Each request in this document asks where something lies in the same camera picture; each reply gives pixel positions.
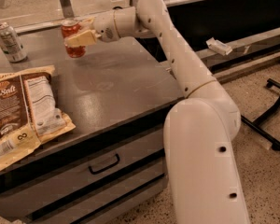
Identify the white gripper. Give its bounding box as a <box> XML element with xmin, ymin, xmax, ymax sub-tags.
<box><xmin>64</xmin><ymin>10</ymin><xmax>119</xmax><ymax>48</ymax></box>

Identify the red coke can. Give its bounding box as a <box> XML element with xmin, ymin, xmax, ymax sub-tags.
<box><xmin>61</xmin><ymin>19</ymin><xmax>86</xmax><ymax>58</ymax></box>

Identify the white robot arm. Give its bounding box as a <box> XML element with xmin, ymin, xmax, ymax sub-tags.
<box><xmin>64</xmin><ymin>0</ymin><xmax>250</xmax><ymax>224</ymax></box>

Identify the silver green soda can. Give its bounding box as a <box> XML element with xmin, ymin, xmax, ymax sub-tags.
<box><xmin>0</xmin><ymin>22</ymin><xmax>27</xmax><ymax>63</ymax></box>

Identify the brown sea salt chip bag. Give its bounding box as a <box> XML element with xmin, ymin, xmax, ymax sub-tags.
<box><xmin>0</xmin><ymin>65</ymin><xmax>75</xmax><ymax>171</ymax></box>

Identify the grey drawer cabinet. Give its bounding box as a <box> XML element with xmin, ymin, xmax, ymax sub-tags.
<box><xmin>0</xmin><ymin>28</ymin><xmax>182</xmax><ymax>224</ymax></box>

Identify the small white box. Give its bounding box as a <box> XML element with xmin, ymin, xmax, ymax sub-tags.
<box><xmin>206</xmin><ymin>37</ymin><xmax>232</xmax><ymax>56</ymax></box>

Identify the black metal floor stand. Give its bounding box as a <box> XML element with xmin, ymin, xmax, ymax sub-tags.
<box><xmin>241</xmin><ymin>77</ymin><xmax>280</xmax><ymax>152</ymax></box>

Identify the black drawer handle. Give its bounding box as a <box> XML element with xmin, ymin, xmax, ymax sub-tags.
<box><xmin>88</xmin><ymin>153</ymin><xmax>120</xmax><ymax>175</ymax></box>

